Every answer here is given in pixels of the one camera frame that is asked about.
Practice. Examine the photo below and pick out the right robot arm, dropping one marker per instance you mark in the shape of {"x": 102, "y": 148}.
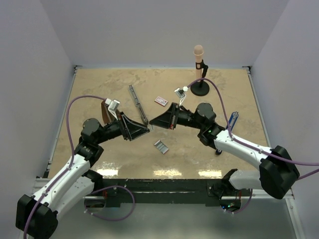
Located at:
{"x": 275, "y": 173}

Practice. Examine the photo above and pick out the blue stapler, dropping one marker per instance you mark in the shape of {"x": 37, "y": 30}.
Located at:
{"x": 232, "y": 120}

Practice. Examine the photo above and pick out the grey stapler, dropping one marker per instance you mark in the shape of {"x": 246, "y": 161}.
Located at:
{"x": 138, "y": 105}

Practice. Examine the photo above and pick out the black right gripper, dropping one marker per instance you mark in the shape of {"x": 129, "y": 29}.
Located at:
{"x": 167, "y": 120}

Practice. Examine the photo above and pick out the red white staple box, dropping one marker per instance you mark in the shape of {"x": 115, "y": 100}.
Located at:
{"x": 161, "y": 101}

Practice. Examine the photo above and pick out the beige microphone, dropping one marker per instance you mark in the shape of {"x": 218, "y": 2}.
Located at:
{"x": 198, "y": 52}

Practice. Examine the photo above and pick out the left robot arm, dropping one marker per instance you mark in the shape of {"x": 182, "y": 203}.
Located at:
{"x": 37, "y": 215}

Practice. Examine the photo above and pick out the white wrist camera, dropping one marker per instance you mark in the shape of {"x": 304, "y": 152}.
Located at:
{"x": 111, "y": 108}
{"x": 181, "y": 93}

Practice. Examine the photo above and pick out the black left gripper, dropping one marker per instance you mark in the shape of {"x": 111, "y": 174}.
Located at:
{"x": 132, "y": 130}

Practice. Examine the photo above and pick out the brown wooden metronome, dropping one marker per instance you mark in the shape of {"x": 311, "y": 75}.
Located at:
{"x": 104, "y": 111}

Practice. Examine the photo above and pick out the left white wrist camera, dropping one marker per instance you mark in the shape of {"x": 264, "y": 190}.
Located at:
{"x": 111, "y": 108}

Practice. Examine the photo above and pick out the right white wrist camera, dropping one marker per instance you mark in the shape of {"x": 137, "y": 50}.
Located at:
{"x": 181, "y": 93}

